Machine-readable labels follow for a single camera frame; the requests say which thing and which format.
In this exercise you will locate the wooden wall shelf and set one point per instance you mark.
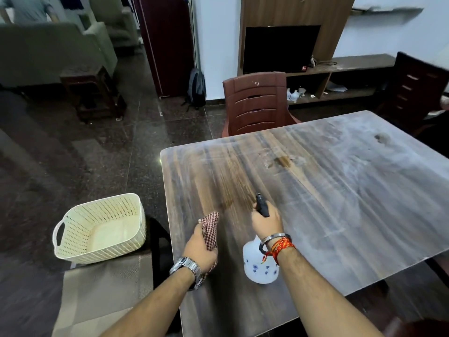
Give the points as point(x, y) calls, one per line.
point(386, 10)

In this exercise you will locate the person's left hand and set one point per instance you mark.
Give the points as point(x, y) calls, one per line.
point(198, 250)

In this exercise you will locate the person's right forearm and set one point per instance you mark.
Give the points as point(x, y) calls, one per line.
point(315, 294)

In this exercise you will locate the white paper sheet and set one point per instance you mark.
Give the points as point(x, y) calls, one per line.
point(335, 88)

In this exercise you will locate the grey woven placemat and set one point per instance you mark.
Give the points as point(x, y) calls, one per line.
point(101, 294)

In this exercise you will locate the person's left forearm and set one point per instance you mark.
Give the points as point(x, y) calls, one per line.
point(154, 308)

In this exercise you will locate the silver bangle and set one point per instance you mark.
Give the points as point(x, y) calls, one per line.
point(272, 236)

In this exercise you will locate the cream plastic basket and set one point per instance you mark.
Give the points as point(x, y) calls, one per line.
point(101, 235)

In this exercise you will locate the black television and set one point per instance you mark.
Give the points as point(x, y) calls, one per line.
point(280, 49)

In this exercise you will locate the white cup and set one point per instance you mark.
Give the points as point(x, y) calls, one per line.
point(302, 91)

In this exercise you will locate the red white checked cloth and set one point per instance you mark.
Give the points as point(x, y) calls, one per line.
point(210, 228)

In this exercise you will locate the dark wooden side table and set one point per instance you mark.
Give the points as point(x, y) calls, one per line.
point(87, 87)

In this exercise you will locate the maroon refrigerator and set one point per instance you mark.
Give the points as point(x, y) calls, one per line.
point(165, 42)

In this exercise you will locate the white floral spray bottle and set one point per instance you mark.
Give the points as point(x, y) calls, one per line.
point(257, 266)

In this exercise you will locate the person's right hand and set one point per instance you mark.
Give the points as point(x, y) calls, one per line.
point(270, 224)

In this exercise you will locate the white plastic bottle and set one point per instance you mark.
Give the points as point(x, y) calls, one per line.
point(295, 96)
point(289, 94)

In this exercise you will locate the maroon plastic chair white marks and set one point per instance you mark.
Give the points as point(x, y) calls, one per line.
point(256, 101)

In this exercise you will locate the dark wooden stool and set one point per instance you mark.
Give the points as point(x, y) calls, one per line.
point(161, 249)

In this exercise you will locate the wooden television unit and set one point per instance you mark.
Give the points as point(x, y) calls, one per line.
point(361, 61)

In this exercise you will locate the green sofa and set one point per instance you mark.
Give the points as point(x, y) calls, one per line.
point(42, 52)

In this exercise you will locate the black backpack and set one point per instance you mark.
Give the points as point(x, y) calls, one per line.
point(196, 87)

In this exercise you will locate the silver wristwatch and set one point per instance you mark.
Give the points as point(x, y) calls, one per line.
point(186, 263)

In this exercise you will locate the green armchair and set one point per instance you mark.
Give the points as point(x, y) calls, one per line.
point(115, 21)

